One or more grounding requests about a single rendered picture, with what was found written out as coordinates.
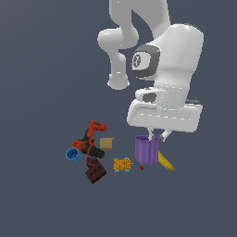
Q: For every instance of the blue cup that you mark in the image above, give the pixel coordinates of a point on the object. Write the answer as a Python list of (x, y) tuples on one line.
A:
[(73, 154)]

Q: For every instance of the orange yellow toy block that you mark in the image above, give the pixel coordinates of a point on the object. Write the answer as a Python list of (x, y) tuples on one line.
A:
[(122, 164)]

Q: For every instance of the tan wooden block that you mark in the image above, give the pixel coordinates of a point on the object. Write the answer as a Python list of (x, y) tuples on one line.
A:
[(106, 143)]

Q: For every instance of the dark purple plum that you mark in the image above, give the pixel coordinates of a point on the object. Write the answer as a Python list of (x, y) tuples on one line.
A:
[(91, 161)]

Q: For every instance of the purple cup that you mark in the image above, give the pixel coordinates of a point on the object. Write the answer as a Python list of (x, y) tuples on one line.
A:
[(147, 149)]

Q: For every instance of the dark red toy brick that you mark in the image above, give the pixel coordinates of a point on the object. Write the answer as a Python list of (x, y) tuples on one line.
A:
[(96, 173)]

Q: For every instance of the orange black power drill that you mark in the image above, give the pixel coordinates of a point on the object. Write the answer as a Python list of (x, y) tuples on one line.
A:
[(88, 139)]

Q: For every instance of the yellow banana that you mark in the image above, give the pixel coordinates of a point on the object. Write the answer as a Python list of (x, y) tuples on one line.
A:
[(165, 161)]

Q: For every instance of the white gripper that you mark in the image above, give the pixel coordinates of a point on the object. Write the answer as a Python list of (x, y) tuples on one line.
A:
[(166, 116)]

